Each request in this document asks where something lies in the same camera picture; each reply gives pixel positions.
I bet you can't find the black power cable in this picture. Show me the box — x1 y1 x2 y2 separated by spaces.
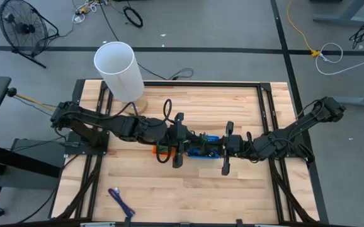
100 0 169 81

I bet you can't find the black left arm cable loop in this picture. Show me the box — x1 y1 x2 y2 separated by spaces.
162 98 174 125

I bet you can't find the yellow extension cable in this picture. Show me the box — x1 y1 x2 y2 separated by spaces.
286 0 321 59

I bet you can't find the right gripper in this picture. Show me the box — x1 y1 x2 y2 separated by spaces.
204 120 235 177

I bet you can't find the gray cable with plug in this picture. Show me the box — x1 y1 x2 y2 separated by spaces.
168 67 195 81

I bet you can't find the blue plastic bin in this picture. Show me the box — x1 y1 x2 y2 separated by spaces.
186 134 220 160

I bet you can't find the white cylinder lamp wooden base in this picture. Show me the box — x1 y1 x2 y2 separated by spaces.
93 40 149 116

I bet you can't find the black aluminium table frame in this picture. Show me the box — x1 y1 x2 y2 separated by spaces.
48 78 331 227

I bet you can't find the yellow rod with black knob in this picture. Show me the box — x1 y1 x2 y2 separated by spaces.
6 87 57 112

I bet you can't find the blue braided USB cable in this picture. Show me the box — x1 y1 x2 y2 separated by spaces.
107 187 136 219

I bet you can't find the black coiled cable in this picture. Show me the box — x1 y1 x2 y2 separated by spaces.
122 6 144 28

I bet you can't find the orange plastic bin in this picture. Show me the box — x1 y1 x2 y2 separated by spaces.
152 144 177 158

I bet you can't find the black metal fan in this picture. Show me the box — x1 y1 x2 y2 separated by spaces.
0 0 60 69

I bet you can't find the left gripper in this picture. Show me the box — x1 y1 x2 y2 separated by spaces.
172 112 205 169

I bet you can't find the white and yellow cable pile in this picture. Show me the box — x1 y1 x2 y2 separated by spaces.
71 0 109 25

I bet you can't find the gray desk base beam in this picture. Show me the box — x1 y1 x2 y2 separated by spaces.
329 86 364 108
312 0 364 28

